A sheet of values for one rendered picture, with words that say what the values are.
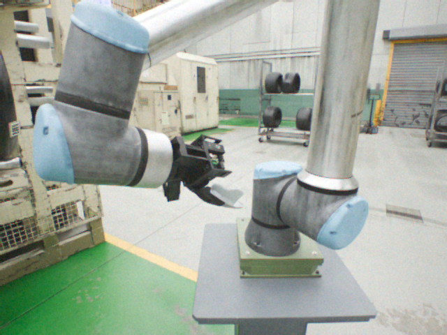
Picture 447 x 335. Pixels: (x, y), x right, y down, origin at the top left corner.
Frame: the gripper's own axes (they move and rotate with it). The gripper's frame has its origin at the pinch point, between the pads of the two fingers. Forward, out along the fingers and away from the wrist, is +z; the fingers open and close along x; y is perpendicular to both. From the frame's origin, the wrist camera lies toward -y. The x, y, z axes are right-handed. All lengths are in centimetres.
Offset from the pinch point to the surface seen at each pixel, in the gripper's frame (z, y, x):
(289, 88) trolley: 441, -96, 310
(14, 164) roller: -29, -78, 42
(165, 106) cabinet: 259, -305, 353
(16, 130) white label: -31, -64, 48
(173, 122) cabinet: 294, -328, 335
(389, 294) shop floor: 141, -18, -59
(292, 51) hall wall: 876, -128, 750
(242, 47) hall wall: 806, -295, 908
